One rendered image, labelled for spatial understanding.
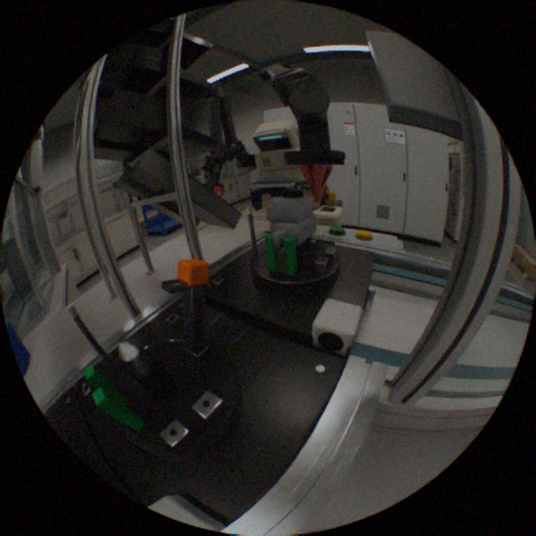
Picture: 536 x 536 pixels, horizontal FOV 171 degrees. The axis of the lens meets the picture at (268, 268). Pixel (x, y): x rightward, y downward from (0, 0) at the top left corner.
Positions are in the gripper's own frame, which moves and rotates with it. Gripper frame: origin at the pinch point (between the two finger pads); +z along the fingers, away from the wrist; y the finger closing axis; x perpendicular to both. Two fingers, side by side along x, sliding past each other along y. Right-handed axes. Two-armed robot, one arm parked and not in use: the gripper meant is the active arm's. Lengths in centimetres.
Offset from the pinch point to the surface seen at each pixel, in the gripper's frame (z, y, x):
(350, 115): -94, -31, 287
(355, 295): 9.5, 10.4, -14.4
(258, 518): 10.5, 13.0, -42.1
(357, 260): 9.5, 8.9, -4.5
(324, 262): 6.0, 5.4, -13.6
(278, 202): -1.6, -1.1, -13.5
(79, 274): 87, -405, -62
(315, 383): 9.5, 10.1, -28.2
